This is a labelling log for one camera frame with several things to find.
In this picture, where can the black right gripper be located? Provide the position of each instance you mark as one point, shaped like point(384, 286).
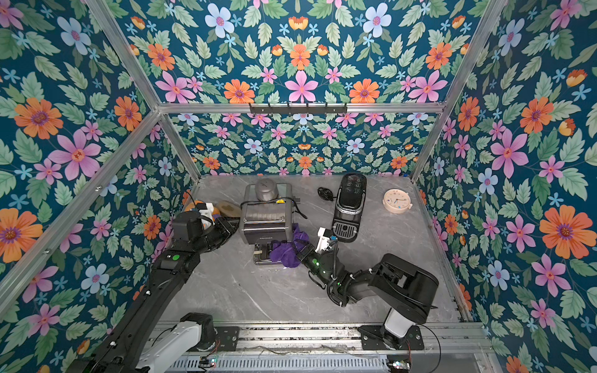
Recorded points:
point(303, 252)

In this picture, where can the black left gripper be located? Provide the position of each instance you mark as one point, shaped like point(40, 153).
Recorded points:
point(226, 227)

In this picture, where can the purple microfiber cloth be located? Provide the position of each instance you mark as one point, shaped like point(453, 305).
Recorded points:
point(286, 253)

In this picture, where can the silver espresso coffee machine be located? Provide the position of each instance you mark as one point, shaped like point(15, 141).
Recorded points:
point(267, 216)

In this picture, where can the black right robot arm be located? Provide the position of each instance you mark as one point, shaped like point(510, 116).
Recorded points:
point(408, 289)

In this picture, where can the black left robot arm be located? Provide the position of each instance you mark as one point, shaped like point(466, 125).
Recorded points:
point(123, 350)

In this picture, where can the black capsule coffee machine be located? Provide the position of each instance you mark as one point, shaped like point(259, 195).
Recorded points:
point(349, 207)

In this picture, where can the orange plush toy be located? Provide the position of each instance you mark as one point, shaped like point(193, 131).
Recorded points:
point(192, 207)

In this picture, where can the pink round alarm clock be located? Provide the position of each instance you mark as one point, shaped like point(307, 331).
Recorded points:
point(397, 201)

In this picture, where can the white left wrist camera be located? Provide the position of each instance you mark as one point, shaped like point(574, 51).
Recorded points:
point(206, 210)

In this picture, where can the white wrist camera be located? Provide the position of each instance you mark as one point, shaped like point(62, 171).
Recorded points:
point(327, 241)
point(206, 210)

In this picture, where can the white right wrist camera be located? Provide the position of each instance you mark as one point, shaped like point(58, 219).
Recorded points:
point(327, 241)

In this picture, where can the black hook rail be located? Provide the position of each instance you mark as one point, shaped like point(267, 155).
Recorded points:
point(291, 109)

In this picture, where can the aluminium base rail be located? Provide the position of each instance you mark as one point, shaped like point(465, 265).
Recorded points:
point(318, 347)

